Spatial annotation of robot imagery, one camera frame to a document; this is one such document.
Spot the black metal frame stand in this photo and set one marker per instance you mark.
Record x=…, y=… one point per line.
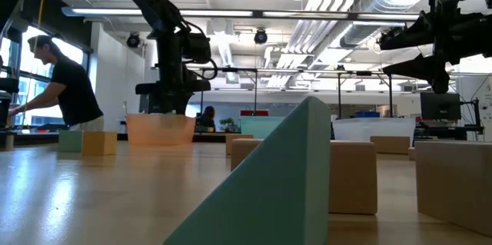
x=230, y=70
x=363, y=73

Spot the yellow cube block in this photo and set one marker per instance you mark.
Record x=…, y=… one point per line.
x=99, y=143

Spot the natural wood rectangular block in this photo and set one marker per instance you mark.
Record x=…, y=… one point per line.
x=390, y=145

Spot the red box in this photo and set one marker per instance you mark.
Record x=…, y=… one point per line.
x=254, y=113

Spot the teal translucent bin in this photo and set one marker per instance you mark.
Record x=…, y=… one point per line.
x=257, y=126

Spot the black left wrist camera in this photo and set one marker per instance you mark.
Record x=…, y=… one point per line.
x=198, y=47

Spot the long ceiling light bar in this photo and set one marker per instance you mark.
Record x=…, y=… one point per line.
x=107, y=12

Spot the large window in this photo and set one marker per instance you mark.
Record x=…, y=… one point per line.
x=73, y=51

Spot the large natural wood block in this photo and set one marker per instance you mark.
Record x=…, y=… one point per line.
x=453, y=183

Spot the black equipment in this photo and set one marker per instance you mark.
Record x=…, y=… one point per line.
x=8, y=85

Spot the green cube block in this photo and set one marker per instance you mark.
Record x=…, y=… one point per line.
x=70, y=141

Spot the green potted plant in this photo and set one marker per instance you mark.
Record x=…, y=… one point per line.
x=228, y=123

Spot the standing person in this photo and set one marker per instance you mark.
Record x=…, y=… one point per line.
x=75, y=91

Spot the blue box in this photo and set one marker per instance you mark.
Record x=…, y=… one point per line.
x=367, y=114

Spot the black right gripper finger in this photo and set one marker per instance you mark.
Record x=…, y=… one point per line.
x=426, y=68
x=409, y=34

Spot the clear translucent bin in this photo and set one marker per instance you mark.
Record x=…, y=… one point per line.
x=369, y=126

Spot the silver ventilation duct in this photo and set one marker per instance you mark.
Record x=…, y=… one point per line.
x=378, y=3

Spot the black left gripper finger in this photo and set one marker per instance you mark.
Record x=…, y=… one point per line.
x=177, y=103
x=159, y=104

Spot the seated person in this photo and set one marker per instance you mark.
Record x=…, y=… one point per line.
x=208, y=114

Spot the small natural wood block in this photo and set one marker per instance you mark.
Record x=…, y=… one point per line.
x=240, y=136

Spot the large teal wedge block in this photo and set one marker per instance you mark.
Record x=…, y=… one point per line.
x=276, y=191

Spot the natural wood cube block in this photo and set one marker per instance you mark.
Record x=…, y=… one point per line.
x=353, y=176

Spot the orange translucent bin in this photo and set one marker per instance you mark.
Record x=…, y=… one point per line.
x=161, y=130

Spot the dark background desk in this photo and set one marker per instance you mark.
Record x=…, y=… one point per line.
x=446, y=131

